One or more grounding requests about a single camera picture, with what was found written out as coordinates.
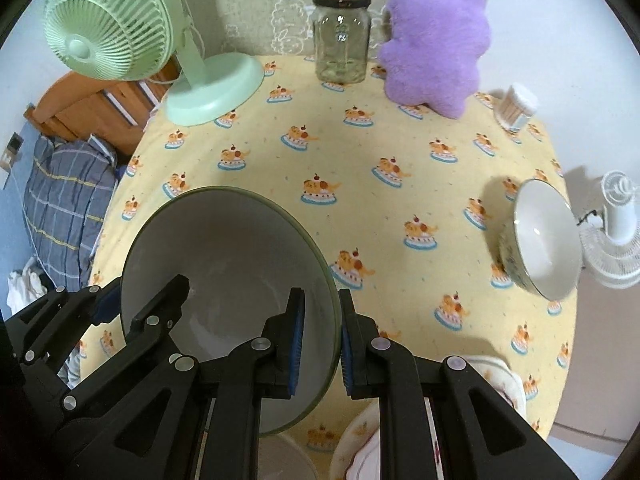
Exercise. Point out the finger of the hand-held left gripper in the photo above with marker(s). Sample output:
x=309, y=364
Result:
x=107, y=305
x=160, y=305

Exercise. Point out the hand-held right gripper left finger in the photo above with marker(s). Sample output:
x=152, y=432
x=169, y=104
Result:
x=296, y=340

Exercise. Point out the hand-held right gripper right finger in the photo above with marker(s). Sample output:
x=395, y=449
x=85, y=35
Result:
x=347, y=355

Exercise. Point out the green rim floral bowl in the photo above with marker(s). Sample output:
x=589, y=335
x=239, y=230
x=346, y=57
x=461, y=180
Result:
x=225, y=260

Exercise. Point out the yellow flower plate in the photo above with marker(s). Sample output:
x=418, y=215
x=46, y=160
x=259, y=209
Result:
x=342, y=440

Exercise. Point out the white floral bowl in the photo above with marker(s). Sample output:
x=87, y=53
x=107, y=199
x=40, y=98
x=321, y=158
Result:
x=545, y=240
x=285, y=460

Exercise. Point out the white cloth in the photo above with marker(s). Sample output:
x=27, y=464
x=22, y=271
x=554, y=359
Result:
x=25, y=285

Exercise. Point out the blue plaid blanket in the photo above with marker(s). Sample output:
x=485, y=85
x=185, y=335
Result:
x=65, y=200

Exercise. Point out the yellow printed tablecloth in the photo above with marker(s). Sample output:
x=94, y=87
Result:
x=350, y=240

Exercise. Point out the wooden chair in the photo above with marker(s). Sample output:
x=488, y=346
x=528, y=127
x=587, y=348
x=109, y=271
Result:
x=75, y=110

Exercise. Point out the green desk fan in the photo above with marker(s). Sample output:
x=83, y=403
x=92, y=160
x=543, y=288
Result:
x=110, y=25

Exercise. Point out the glass jar with black lid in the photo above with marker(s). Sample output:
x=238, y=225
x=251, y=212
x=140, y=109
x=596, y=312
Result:
x=342, y=45

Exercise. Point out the cotton swab container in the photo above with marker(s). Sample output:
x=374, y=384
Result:
x=515, y=107

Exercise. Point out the white desk fan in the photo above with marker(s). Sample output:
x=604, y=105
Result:
x=620, y=220

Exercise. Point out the purple plush cushion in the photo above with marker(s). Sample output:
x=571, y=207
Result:
x=435, y=45

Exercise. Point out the wall outlet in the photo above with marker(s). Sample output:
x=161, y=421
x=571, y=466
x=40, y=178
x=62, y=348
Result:
x=12, y=147

